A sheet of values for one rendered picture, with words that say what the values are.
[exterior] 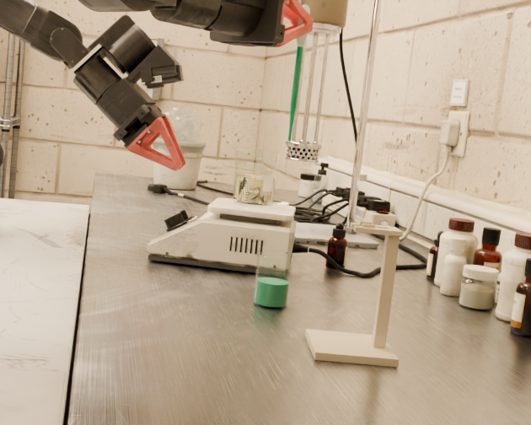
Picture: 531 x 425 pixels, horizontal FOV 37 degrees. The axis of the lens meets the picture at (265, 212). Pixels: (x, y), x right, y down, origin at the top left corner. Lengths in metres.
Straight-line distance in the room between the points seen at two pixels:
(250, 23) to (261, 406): 0.40
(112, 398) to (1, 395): 0.08
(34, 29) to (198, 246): 0.39
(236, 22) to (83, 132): 2.69
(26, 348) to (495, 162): 0.95
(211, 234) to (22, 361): 0.47
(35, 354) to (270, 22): 0.40
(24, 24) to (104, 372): 0.66
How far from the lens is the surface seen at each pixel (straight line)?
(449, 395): 0.73
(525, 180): 1.36
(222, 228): 1.11
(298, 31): 0.91
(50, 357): 0.71
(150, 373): 0.69
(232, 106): 3.54
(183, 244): 1.12
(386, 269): 0.79
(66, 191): 3.52
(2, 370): 0.68
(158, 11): 0.81
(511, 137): 1.43
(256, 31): 0.85
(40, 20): 1.22
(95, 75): 1.23
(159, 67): 1.21
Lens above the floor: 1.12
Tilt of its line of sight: 7 degrees down
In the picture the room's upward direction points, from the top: 6 degrees clockwise
